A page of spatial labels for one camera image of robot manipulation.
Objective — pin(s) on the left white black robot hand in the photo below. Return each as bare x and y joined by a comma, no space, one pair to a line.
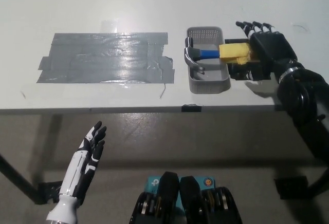
83,162

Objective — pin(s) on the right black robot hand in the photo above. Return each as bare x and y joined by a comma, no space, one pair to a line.
272,50

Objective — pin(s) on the black robot torso blocks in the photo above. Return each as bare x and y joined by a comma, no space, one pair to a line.
190,198

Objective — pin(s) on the black tape pad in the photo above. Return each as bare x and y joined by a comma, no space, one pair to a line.
237,74

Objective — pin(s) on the grey plastic basket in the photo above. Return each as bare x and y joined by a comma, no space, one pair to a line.
210,76

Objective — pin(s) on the black table leg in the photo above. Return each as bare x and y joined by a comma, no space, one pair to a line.
318,181
18,177

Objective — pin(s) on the teal cardboard box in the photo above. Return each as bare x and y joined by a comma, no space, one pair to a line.
153,183

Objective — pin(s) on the grey duct tape patch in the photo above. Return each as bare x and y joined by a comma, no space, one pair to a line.
102,57

